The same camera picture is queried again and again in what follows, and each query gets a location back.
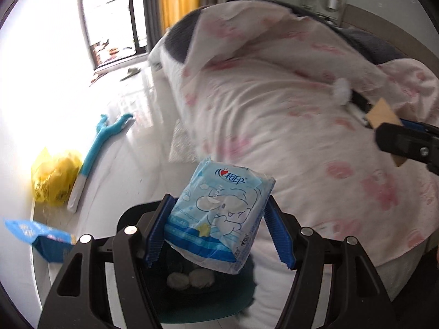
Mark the blue carton box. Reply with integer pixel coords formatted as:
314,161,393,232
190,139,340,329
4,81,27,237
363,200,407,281
4,219,77,264

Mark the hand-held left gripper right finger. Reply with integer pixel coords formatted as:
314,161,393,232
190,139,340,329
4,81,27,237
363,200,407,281
263,197,400,329

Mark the blue and white long-handled tool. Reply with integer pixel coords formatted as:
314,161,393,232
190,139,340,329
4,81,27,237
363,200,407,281
67,113,134,212

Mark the blue tissue packet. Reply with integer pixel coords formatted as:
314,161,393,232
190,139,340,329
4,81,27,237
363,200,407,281
164,158,277,275

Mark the yellow plastic bag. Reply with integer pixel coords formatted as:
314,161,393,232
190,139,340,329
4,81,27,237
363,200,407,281
32,147,83,207

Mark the white desktop organiser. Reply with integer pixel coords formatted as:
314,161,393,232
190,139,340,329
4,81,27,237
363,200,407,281
302,0,322,16

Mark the glass balcony door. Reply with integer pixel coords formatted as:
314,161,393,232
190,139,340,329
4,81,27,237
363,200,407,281
80,0,152,73

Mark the white fluffy sock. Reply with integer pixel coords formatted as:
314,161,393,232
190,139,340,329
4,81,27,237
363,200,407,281
332,78,352,105

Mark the beige floor mat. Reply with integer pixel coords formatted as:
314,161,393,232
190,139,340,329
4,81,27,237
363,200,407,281
170,120,204,164

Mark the beige padded headboard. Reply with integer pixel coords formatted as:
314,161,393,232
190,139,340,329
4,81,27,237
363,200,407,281
343,4,439,52

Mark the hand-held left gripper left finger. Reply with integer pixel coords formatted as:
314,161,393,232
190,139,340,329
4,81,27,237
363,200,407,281
39,194,175,329

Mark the brown cardboard tray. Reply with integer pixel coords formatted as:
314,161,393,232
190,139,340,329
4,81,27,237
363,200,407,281
366,98,407,168

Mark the pink printed blanket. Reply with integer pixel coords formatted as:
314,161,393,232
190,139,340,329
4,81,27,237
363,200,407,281
147,0,439,329

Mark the large white tissue ball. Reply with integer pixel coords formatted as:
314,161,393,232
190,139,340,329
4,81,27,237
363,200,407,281
166,271,191,289

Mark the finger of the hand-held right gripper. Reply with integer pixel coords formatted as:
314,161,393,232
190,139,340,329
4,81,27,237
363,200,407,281
350,91,439,132
375,122,439,174

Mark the black trash bin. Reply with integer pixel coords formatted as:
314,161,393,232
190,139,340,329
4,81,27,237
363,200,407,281
116,202,258,324

